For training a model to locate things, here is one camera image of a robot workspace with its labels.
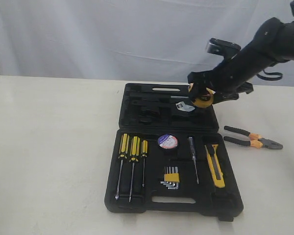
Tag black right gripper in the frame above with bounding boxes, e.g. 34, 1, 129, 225
188, 46, 262, 104

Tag clear handle tester screwdriver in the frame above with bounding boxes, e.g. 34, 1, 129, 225
188, 137, 199, 184

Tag yellow tape measure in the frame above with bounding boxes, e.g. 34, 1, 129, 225
188, 83, 215, 108

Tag small yellow black screwdriver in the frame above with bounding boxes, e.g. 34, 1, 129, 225
142, 140, 148, 188

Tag hex key set yellow holder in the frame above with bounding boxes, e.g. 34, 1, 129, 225
160, 166, 180, 190

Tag middle yellow black screwdriver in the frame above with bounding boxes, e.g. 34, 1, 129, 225
129, 136, 141, 203

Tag claw hammer steel head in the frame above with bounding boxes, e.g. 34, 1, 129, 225
171, 95, 189, 99

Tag large yellow black screwdriver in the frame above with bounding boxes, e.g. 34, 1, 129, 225
115, 133, 130, 200

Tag adjustable wrench with label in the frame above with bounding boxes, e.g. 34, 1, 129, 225
175, 101, 196, 113

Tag white backdrop curtain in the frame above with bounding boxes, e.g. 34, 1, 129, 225
0, 0, 294, 82

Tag pliers black orange handles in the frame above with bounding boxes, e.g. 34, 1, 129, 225
223, 125, 283, 150

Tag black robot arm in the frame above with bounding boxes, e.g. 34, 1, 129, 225
188, 0, 294, 108

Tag black plastic tool case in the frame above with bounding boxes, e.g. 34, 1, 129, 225
104, 83, 244, 221

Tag yellow black utility knife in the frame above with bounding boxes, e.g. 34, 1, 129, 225
205, 144, 225, 188

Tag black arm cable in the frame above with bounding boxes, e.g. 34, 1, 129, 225
256, 70, 284, 81

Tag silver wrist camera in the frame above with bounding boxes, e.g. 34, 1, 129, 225
206, 38, 241, 57

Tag black electrical tape roll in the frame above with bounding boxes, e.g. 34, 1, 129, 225
157, 134, 179, 154

